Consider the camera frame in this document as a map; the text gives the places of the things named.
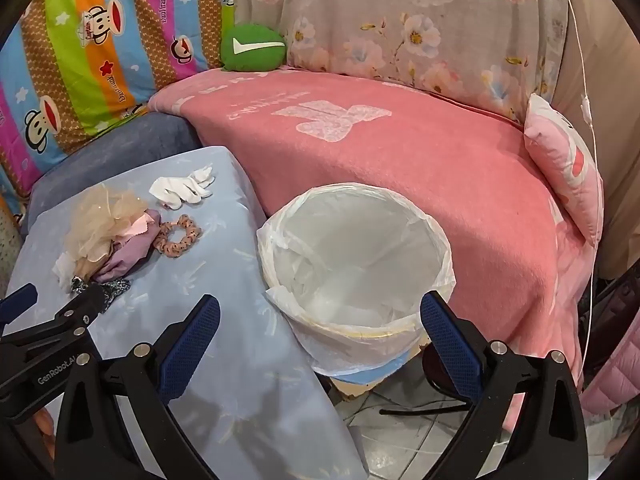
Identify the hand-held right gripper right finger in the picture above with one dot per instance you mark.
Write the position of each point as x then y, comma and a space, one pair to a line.
452, 350

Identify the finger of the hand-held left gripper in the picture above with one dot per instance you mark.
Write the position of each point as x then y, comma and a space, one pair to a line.
82, 310
20, 299

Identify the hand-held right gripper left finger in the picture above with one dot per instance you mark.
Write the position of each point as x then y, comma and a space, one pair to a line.
190, 350

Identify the dark patterned cloth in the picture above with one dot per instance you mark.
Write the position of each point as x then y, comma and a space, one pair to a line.
116, 287

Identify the purple cloth mask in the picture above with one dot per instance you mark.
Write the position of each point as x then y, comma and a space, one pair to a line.
125, 260

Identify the beige mesh pouf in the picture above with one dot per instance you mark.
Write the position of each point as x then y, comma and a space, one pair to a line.
100, 220

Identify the pink cloth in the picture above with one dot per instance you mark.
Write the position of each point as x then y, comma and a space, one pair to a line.
135, 227

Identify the orange patterned scrunchie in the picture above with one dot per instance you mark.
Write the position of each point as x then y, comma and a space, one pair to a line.
170, 250

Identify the bin with white plastic liner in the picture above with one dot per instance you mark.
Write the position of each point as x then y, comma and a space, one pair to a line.
350, 240

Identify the black stool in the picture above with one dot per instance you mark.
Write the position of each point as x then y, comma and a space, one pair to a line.
434, 366

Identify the beige dotted cloth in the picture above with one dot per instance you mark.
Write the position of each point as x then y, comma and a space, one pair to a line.
7, 240

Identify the pink quilted jacket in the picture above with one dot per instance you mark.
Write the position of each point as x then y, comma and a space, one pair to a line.
610, 375

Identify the blue-grey cushion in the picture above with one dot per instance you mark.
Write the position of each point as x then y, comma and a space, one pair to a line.
125, 140

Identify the pink blanket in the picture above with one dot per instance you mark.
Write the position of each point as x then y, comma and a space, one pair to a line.
400, 170

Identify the pink and white pillow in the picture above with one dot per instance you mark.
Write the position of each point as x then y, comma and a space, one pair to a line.
565, 170

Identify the striped monkey print cloth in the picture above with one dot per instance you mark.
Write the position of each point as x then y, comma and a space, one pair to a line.
100, 35

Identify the green round cushion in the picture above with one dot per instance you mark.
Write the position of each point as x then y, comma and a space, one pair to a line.
250, 55

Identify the grey floral cloth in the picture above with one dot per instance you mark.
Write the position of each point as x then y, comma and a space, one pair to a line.
400, 10

